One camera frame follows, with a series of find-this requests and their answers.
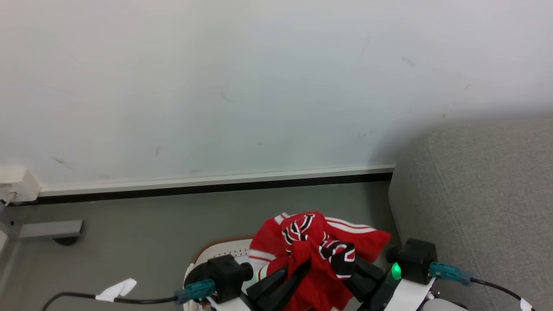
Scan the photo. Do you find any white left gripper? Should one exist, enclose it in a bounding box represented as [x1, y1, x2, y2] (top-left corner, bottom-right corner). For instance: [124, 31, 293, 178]
[206, 260, 312, 311]

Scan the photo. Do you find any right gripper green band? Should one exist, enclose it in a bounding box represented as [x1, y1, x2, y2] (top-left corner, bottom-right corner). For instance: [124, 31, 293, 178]
[345, 257, 435, 311]

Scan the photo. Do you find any red white black sports jersey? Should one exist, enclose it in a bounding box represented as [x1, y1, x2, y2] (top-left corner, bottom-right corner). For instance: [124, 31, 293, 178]
[248, 211, 392, 311]

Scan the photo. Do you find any white laundry basket brown rim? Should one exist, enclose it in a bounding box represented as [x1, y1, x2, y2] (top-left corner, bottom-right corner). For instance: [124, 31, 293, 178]
[183, 235, 261, 311]

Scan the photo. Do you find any grey fabric sofa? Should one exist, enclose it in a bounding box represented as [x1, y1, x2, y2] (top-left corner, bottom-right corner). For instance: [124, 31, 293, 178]
[388, 119, 553, 311]

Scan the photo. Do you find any grey metal furniture foot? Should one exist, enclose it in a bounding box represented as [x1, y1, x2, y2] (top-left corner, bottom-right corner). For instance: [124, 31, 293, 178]
[0, 219, 84, 246]

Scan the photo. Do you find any black cable with teal plug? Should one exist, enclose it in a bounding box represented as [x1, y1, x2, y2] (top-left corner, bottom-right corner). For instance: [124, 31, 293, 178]
[42, 279, 216, 311]
[429, 262, 537, 311]

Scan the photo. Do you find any white wall skirting board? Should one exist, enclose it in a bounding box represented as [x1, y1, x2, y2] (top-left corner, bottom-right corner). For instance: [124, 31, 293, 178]
[9, 164, 396, 206]

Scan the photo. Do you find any white wall socket box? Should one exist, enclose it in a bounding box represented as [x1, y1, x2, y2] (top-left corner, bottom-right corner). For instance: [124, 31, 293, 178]
[0, 167, 41, 204]

